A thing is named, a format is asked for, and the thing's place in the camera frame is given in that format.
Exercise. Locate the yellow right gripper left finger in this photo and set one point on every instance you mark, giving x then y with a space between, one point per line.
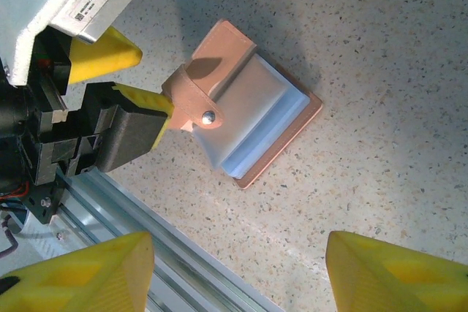
91 282

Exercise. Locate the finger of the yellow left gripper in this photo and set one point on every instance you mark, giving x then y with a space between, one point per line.
106 56
135 129

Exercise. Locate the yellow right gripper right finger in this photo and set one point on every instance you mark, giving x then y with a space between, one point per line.
395 286

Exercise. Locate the aluminium front rail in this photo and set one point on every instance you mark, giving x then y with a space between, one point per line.
183 264

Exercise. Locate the tan leather card holder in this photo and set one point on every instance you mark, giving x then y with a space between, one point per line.
248 107

